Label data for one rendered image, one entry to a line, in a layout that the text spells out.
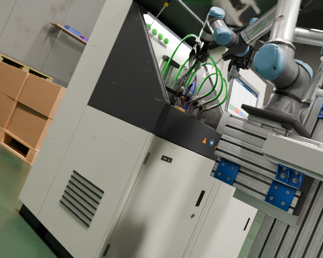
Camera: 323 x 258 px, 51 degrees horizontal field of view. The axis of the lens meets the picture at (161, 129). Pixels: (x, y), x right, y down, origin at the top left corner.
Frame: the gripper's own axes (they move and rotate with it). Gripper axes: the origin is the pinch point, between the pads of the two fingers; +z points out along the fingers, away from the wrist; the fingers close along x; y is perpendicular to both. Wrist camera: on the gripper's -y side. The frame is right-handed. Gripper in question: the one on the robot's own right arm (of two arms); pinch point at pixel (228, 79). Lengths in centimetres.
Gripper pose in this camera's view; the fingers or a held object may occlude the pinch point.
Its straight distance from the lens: 190.0
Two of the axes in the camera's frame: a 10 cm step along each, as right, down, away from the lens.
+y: 6.8, 2.8, -6.8
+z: -4.0, 9.2, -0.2
